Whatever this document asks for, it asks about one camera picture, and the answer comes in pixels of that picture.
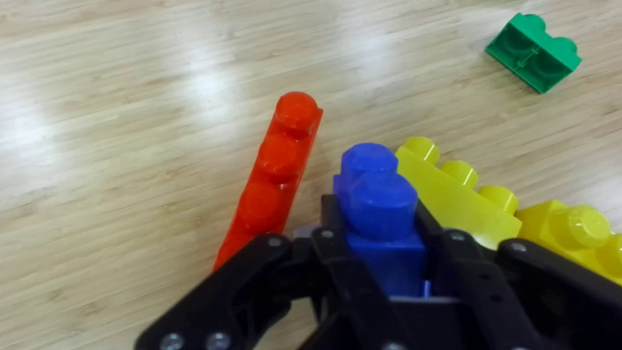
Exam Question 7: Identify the wide yellow toy block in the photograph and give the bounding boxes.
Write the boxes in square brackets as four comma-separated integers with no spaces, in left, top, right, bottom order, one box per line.
[513,198,622,288]

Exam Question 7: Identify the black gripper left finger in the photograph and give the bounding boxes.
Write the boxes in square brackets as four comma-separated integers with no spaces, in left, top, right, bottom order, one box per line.
[134,193,404,350]

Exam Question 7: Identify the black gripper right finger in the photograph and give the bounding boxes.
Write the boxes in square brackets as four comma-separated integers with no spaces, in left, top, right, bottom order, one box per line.
[414,204,622,350]

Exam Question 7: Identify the small green toy block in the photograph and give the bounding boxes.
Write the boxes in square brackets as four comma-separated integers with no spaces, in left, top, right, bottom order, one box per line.
[484,12,583,95]

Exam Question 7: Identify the long red toy block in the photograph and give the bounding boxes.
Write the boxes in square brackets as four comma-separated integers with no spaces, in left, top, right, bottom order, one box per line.
[212,89,324,272]

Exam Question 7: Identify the small blue toy block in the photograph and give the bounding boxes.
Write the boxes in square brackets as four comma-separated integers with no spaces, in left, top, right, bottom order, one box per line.
[330,142,429,299]

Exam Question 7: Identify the thin yellow toy block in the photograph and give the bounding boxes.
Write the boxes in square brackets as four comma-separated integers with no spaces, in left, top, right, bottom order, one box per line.
[394,134,525,251]

